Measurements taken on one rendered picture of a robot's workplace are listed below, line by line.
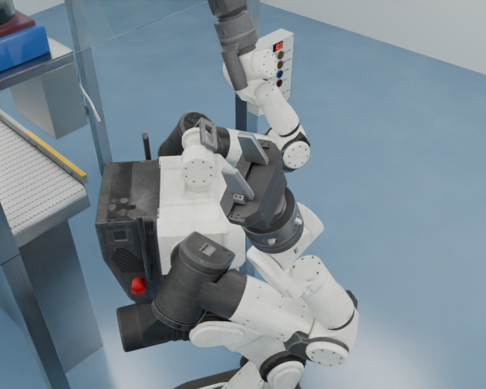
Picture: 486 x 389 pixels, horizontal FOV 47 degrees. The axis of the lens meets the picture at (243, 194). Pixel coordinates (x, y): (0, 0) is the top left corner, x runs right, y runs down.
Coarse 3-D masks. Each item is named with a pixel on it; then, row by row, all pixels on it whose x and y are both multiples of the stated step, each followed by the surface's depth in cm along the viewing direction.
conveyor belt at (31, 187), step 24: (0, 120) 200; (0, 144) 190; (24, 144) 190; (0, 168) 180; (24, 168) 180; (48, 168) 180; (0, 192) 171; (24, 192) 171; (48, 192) 171; (72, 192) 172; (24, 216) 163; (48, 216) 168
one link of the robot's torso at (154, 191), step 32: (160, 160) 126; (224, 160) 127; (128, 192) 118; (160, 192) 117; (192, 192) 117; (96, 224) 111; (128, 224) 111; (160, 224) 111; (192, 224) 111; (224, 224) 111; (128, 256) 117; (160, 256) 113; (128, 288) 124
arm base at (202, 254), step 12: (192, 240) 105; (204, 240) 107; (180, 252) 101; (192, 252) 100; (204, 252) 102; (216, 252) 105; (228, 252) 107; (192, 264) 99; (204, 264) 99; (216, 264) 100; (228, 264) 104; (156, 312) 104; (204, 312) 110; (168, 324) 103; (180, 324) 103; (192, 324) 105
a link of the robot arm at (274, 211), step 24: (264, 144) 77; (240, 168) 76; (264, 168) 74; (264, 192) 73; (288, 192) 81; (240, 216) 72; (264, 216) 75; (288, 216) 79; (264, 240) 80; (288, 240) 82
